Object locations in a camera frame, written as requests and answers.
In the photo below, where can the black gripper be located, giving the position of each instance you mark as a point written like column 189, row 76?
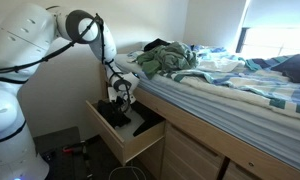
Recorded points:
column 116, row 117

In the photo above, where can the light wooden drawer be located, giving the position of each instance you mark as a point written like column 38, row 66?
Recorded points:
column 121, row 141

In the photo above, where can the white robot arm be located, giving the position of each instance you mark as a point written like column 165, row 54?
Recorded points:
column 29, row 35

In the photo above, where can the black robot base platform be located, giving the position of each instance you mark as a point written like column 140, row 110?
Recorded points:
column 62, row 165

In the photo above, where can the wooden lower left drawer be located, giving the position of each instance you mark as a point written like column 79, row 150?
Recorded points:
column 151, row 158

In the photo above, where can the wooden middle drawer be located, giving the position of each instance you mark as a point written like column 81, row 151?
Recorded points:
column 185, row 159

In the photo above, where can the black clothing on bed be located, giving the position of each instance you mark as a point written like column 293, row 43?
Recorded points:
column 155, row 43

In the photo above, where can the green crumpled clothing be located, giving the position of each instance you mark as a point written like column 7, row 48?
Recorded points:
column 173, row 57

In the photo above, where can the red and black tool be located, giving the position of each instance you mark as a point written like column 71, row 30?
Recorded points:
column 74, row 149

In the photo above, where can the blue plaid blanket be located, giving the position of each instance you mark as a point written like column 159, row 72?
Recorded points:
column 253, row 79

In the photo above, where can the window with bright light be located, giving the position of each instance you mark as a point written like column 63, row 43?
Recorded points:
column 270, row 28

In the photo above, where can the grey striped mattress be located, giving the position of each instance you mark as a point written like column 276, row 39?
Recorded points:
column 251, row 118

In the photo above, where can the dark navy pillow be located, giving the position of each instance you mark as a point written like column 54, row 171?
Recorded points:
column 290, row 68

